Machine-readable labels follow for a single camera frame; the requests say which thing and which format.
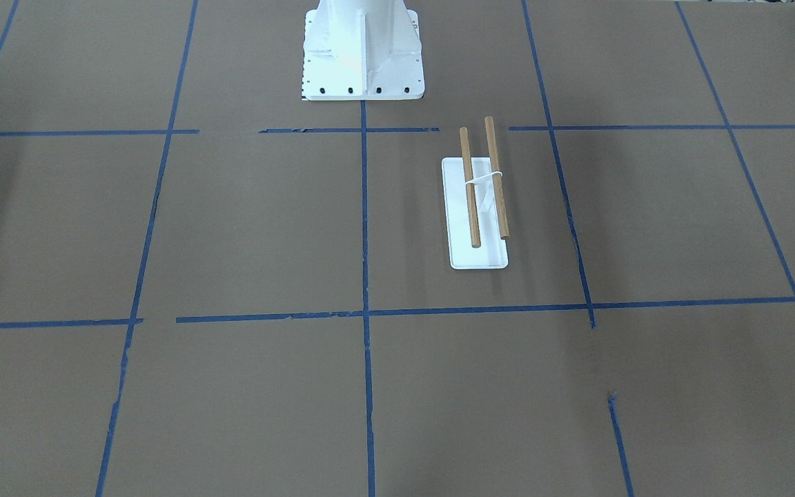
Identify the wooden rack rod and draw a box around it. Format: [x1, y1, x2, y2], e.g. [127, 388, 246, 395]
[458, 126, 482, 249]
[484, 115, 511, 240]

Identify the white towel rack stand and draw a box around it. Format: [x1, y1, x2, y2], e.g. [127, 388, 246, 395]
[441, 157, 509, 270]

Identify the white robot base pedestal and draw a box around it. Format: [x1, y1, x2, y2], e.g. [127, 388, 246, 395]
[301, 1, 426, 101]

